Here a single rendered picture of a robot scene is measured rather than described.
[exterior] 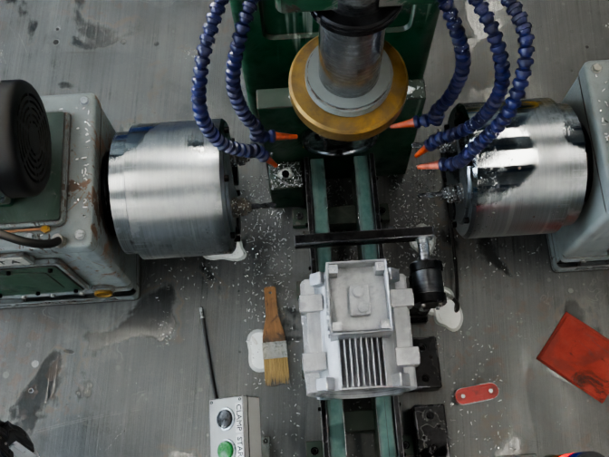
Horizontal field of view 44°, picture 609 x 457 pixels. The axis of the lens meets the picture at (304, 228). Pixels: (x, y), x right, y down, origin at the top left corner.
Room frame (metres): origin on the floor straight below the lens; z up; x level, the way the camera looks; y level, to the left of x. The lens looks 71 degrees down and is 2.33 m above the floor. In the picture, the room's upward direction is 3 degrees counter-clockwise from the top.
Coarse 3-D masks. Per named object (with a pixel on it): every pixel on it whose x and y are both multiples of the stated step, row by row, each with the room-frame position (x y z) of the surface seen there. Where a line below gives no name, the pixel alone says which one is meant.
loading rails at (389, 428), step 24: (312, 168) 0.61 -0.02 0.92; (360, 168) 0.60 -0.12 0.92; (312, 192) 0.56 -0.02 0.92; (360, 192) 0.55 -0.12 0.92; (312, 216) 0.50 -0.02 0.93; (336, 216) 0.53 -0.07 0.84; (360, 216) 0.50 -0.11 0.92; (384, 216) 0.53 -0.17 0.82; (312, 264) 0.40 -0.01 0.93; (336, 408) 0.13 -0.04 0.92; (384, 408) 0.13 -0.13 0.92; (336, 432) 0.09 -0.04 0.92; (360, 432) 0.09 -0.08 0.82; (384, 432) 0.08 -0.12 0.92; (312, 456) 0.05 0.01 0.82; (336, 456) 0.05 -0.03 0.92; (384, 456) 0.04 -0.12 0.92
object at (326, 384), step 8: (320, 272) 0.34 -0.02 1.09; (392, 272) 0.33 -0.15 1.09; (312, 280) 0.33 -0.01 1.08; (320, 280) 0.33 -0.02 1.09; (392, 280) 0.32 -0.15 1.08; (392, 376) 0.16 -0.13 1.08; (400, 376) 0.16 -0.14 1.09; (408, 376) 0.16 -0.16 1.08; (320, 384) 0.15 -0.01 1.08; (328, 384) 0.15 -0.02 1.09; (392, 384) 0.15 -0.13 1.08; (400, 384) 0.15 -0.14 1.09; (408, 384) 0.15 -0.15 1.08
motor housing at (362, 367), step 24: (312, 288) 0.32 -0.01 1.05; (408, 312) 0.27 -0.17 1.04; (312, 336) 0.24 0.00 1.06; (408, 336) 0.23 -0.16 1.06; (336, 360) 0.19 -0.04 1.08; (360, 360) 0.19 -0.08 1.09; (384, 360) 0.18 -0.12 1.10; (312, 384) 0.16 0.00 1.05; (336, 384) 0.15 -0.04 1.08; (360, 384) 0.15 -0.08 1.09; (384, 384) 0.15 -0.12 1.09
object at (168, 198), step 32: (160, 128) 0.61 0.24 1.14; (192, 128) 0.60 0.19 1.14; (224, 128) 0.61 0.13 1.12; (128, 160) 0.54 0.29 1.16; (160, 160) 0.53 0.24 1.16; (192, 160) 0.53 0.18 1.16; (224, 160) 0.54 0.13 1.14; (128, 192) 0.48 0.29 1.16; (160, 192) 0.48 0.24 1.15; (192, 192) 0.48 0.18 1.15; (224, 192) 0.48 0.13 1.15; (128, 224) 0.44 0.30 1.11; (160, 224) 0.43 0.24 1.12; (192, 224) 0.43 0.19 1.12; (224, 224) 0.43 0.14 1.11; (160, 256) 0.40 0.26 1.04; (192, 256) 0.41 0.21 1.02
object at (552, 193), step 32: (448, 128) 0.63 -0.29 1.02; (512, 128) 0.56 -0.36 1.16; (544, 128) 0.55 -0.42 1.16; (576, 128) 0.55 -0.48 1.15; (480, 160) 0.50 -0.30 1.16; (512, 160) 0.50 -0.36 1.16; (544, 160) 0.49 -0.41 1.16; (576, 160) 0.50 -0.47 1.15; (448, 192) 0.48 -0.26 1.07; (480, 192) 0.45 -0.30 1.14; (512, 192) 0.45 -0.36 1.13; (544, 192) 0.45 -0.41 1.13; (576, 192) 0.45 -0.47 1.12; (480, 224) 0.41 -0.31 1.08; (512, 224) 0.41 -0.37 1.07; (544, 224) 0.41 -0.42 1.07
